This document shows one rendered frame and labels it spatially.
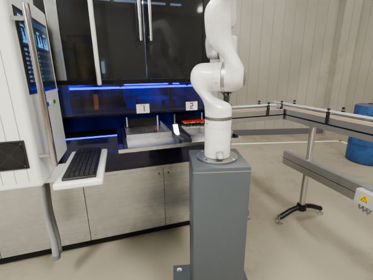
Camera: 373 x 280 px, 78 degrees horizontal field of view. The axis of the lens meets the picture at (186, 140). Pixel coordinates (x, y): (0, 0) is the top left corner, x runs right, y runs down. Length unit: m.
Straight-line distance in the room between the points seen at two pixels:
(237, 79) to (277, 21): 4.02
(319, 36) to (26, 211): 5.07
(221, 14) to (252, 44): 3.83
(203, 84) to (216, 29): 0.21
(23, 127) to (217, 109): 0.75
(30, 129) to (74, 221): 0.95
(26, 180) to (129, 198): 0.82
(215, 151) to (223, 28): 0.49
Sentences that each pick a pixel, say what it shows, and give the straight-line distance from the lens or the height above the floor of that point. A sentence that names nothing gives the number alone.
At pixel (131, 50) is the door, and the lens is 1.56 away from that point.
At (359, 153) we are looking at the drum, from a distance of 3.96.
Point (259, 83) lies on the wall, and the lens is 4.79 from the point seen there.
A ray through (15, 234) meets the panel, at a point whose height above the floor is 0.25.
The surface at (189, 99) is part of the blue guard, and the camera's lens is 1.63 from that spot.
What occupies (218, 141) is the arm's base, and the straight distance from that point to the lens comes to 1.01.
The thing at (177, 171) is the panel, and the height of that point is 0.53.
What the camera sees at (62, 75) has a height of 1.24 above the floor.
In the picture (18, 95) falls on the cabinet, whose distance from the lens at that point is 1.04.
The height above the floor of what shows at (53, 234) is 0.36.
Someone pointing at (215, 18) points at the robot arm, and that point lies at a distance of 0.93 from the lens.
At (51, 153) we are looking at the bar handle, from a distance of 1.07.
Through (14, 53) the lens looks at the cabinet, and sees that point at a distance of 1.04.
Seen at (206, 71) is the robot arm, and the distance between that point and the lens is 0.98.
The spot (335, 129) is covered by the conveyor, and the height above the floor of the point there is 0.86.
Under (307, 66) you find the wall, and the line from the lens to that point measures 5.18.
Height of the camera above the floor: 1.24
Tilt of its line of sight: 16 degrees down
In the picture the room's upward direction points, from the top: 1 degrees counter-clockwise
